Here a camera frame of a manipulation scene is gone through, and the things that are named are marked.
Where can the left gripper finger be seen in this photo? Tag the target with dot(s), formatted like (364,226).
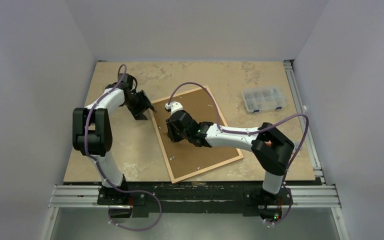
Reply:
(138,115)
(147,103)

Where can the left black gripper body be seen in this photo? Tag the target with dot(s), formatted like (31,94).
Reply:
(136,104)

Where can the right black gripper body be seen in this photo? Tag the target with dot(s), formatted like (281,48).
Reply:
(174,127)

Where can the wooden picture frame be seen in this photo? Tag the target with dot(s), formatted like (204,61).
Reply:
(184,160)

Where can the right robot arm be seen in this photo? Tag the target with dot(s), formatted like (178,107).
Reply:
(270,146)

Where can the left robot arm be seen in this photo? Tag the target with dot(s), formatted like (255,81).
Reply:
(91,127)

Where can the clear plastic screw box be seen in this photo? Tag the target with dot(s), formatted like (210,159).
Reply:
(263,99)

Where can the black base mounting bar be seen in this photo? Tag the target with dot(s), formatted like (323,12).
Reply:
(215,197)

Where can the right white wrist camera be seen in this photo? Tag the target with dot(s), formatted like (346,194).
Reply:
(173,107)

